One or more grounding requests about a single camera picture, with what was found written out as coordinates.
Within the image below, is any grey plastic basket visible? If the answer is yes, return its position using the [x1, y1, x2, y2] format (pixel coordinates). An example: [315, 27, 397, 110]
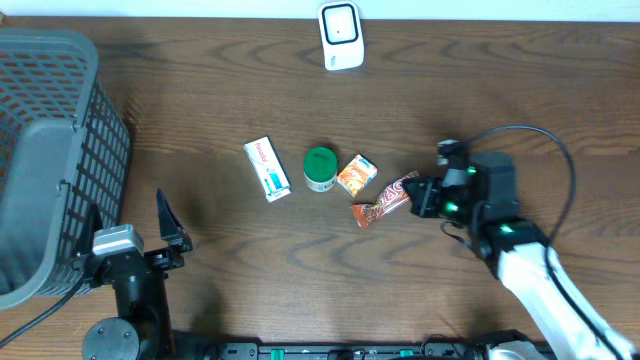
[1, 29, 132, 309]

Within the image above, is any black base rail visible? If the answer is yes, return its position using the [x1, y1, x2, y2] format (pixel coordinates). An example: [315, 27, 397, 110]
[212, 340, 485, 360]

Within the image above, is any orange Topps candy bar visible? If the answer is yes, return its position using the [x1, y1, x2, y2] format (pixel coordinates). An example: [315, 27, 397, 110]
[351, 170, 419, 228]

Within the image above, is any white barcode scanner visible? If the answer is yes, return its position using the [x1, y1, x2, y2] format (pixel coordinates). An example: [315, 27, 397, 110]
[318, 1, 365, 71]

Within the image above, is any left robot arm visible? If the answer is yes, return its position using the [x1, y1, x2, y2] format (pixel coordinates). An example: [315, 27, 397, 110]
[71, 190, 193, 360]

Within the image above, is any white Panadol box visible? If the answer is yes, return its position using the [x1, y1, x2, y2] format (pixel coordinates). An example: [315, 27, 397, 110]
[244, 136, 291, 203]

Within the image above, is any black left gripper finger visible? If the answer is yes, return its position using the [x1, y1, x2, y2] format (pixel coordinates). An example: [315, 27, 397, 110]
[156, 189, 193, 250]
[74, 204, 103, 258]

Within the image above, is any black right camera cable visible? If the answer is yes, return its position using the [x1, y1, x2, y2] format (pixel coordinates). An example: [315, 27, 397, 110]
[462, 124, 626, 360]

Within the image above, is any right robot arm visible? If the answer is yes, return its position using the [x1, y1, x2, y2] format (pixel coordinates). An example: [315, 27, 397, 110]
[402, 152, 639, 359]

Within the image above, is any small orange box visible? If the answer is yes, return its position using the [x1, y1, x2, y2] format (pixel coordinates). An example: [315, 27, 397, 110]
[337, 154, 378, 197]

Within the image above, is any green lid jar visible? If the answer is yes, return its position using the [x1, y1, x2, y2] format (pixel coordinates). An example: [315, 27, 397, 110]
[303, 147, 338, 192]

